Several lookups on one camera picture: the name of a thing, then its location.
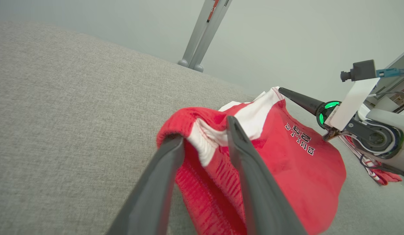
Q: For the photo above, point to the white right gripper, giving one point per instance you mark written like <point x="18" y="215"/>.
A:
<point x="352" y="104"/>

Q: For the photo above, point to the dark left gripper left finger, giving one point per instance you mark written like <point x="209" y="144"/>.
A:
<point x="149" y="195"/>

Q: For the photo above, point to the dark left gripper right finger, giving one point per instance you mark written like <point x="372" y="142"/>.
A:
<point x="260" y="195"/>

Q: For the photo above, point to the red and white jersey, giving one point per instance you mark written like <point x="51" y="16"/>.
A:
<point x="286" y="169"/>

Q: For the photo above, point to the grey robot torso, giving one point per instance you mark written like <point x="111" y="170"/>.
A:
<point x="397" y="65"/>

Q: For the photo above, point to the grey fabric sofa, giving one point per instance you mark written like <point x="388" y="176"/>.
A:
<point x="74" y="114"/>

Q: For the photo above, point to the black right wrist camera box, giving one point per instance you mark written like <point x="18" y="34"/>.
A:
<point x="363" y="70"/>

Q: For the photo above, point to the grey metal frame post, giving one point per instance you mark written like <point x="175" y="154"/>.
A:
<point x="202" y="36"/>

